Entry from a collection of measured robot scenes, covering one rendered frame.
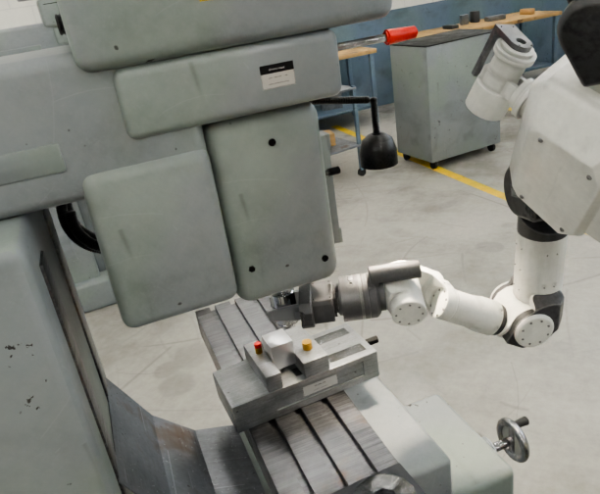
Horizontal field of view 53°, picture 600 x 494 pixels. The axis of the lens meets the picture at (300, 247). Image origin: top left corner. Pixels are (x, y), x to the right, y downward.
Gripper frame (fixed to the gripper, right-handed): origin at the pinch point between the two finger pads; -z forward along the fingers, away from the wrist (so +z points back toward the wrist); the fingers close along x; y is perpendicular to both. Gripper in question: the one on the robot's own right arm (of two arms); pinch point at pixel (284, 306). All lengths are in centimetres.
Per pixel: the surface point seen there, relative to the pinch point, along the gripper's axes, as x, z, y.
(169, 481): 15.8, -26.1, 25.5
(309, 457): 10.4, 0.5, 28.5
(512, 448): -19, 49, 61
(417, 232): -297, 68, 124
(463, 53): -443, 141, 26
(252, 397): -1.1, -10.5, 21.4
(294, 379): -5.5, -1.5, 21.5
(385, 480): 37.5, 14.0, 8.7
